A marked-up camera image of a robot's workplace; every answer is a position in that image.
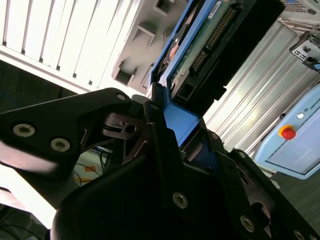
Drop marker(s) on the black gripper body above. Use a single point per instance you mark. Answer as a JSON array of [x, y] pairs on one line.
[[120, 205]]

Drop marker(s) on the hard disk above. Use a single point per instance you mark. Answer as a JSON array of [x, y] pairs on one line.
[[237, 62]]

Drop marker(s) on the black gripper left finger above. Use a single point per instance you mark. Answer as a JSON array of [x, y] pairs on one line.
[[62, 115]]

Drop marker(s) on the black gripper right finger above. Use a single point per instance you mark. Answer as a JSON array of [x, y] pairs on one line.
[[245, 190]]

